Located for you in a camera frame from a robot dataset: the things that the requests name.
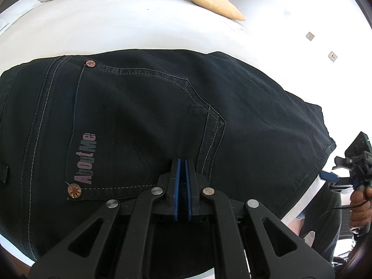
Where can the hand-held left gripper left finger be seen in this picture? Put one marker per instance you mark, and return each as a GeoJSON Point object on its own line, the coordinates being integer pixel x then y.
{"type": "Point", "coordinates": [176, 186]}

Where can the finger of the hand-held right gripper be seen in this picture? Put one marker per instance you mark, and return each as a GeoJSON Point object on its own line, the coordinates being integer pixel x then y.
{"type": "Point", "coordinates": [328, 176]}

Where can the wall socket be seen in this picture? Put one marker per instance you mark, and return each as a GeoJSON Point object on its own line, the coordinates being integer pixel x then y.
{"type": "Point", "coordinates": [332, 56]}
{"type": "Point", "coordinates": [310, 35]}

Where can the person's leg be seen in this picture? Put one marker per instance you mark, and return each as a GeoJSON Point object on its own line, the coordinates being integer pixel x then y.
{"type": "Point", "coordinates": [322, 223]}

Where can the yellow pillow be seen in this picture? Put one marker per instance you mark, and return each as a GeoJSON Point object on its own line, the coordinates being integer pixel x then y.
{"type": "Point", "coordinates": [215, 4]}

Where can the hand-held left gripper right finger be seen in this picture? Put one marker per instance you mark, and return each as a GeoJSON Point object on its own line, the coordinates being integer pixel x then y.
{"type": "Point", "coordinates": [189, 186]}

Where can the person's right hand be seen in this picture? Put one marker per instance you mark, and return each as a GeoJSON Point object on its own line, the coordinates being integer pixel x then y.
{"type": "Point", "coordinates": [360, 206]}

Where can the white bed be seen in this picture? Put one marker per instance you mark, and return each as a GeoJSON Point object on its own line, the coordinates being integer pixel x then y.
{"type": "Point", "coordinates": [116, 26]}

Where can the black denim pants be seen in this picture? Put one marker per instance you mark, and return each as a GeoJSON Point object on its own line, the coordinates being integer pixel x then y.
{"type": "Point", "coordinates": [130, 116]}

